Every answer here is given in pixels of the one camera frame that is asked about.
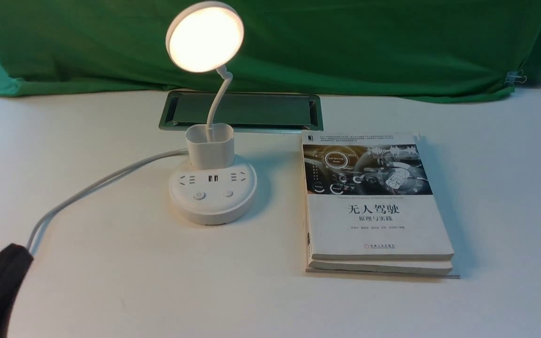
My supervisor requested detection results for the white book underneath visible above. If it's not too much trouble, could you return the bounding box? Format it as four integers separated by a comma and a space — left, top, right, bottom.
305, 258, 460, 279

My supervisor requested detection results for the white self-driving book on top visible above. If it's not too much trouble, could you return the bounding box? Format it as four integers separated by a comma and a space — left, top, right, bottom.
301, 131, 454, 261

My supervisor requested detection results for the metal binder clip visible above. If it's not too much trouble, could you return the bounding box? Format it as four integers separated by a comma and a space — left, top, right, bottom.
503, 70, 527, 86

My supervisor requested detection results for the green backdrop cloth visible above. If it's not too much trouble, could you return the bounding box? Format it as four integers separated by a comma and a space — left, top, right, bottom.
0, 0, 541, 103

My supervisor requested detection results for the white desk lamp with sockets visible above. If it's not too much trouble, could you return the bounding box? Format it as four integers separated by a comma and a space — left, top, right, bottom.
165, 1, 258, 225

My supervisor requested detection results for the white power cable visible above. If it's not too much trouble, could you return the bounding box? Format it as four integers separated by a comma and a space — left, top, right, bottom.
26, 148, 189, 253

